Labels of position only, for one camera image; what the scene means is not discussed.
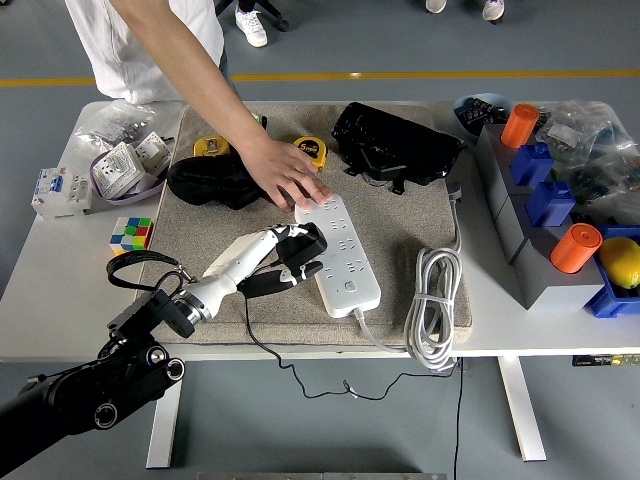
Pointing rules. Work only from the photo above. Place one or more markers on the person's hand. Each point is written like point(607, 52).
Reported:
point(280, 170)

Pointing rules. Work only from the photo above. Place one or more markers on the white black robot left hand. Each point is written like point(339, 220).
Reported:
point(235, 260)

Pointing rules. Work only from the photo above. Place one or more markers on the black plug adapter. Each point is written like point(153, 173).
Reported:
point(311, 244)

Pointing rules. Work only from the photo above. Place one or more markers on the white power strip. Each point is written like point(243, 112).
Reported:
point(367, 295)

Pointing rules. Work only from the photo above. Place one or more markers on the person's forearm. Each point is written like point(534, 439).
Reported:
point(190, 65)

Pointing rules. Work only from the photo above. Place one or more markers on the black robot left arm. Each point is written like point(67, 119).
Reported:
point(75, 400)

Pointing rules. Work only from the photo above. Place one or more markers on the yellow tape measure black label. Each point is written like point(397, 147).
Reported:
point(312, 150)

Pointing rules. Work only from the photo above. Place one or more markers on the yellow tape measure metal clip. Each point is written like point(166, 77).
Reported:
point(209, 146)

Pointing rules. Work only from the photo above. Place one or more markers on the black cloth pouch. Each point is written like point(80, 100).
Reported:
point(205, 182)

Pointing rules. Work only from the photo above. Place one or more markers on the glossy black plastic tray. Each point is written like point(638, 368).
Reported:
point(395, 140)

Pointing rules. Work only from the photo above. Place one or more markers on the purple basket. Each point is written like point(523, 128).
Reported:
point(125, 201)

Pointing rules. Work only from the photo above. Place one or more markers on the grey-brown mat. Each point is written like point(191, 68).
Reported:
point(400, 220)

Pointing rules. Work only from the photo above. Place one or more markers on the white sneaker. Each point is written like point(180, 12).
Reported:
point(250, 27)

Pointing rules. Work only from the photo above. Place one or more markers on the black office chair base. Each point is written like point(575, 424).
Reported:
point(272, 15)

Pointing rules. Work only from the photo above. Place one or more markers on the clear bag of screws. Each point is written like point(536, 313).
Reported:
point(115, 125)

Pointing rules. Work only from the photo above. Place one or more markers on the white table leg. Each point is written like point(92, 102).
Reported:
point(522, 410)
point(165, 425)

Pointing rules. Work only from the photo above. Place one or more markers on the light blue bowl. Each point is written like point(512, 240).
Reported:
point(462, 127)

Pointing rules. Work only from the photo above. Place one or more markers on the white circuit breaker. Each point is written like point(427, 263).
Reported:
point(60, 192)

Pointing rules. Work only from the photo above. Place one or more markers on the person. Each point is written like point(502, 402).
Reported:
point(100, 50)

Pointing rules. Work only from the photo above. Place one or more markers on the grey sneaker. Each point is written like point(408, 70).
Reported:
point(436, 4)
point(494, 9)

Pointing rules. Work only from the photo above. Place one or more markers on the orange cylinder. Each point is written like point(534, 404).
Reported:
point(573, 250)
point(517, 125)

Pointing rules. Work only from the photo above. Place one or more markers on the blue block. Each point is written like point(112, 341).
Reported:
point(531, 165)
point(550, 205)

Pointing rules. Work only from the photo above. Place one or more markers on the grey stepped box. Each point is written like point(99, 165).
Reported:
point(550, 290)

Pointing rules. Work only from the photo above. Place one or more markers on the clear bags of parts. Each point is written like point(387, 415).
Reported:
point(600, 150)

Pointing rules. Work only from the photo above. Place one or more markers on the yellow lemon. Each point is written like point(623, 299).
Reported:
point(620, 260)

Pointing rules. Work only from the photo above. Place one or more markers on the blue storage bin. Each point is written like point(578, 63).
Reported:
point(607, 302)

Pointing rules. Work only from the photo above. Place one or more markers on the black label strip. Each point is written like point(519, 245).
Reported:
point(605, 359)

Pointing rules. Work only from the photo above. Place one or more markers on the white wall socket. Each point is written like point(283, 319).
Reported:
point(152, 150)
point(117, 170)

